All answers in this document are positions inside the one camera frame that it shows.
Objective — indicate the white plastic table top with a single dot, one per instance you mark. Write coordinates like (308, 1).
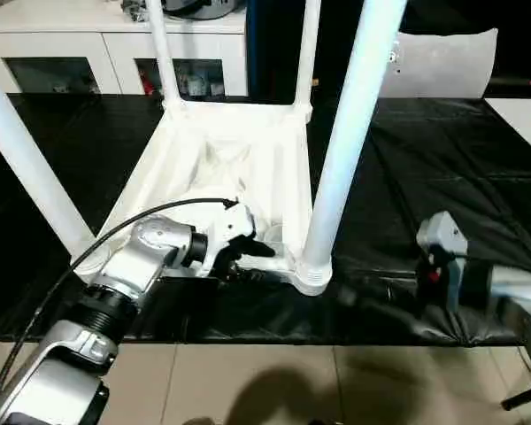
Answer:
(230, 168)

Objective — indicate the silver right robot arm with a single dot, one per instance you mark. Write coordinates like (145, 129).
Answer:
(513, 301)

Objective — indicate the black table mat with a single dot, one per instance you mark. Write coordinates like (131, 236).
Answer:
(460, 195)

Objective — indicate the white flat board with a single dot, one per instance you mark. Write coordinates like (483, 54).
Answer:
(524, 124)

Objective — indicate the grey cushion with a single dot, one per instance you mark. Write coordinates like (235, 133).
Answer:
(447, 64)

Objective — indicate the dark items on cabinet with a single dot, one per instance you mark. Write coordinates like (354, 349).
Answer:
(190, 7)

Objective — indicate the white glass-door cabinet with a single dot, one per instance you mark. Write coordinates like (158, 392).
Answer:
(80, 49)

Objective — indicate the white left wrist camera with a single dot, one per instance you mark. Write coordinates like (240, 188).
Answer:
(228, 232)

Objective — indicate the black metal frame leg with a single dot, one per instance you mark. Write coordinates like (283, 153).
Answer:
(524, 397)

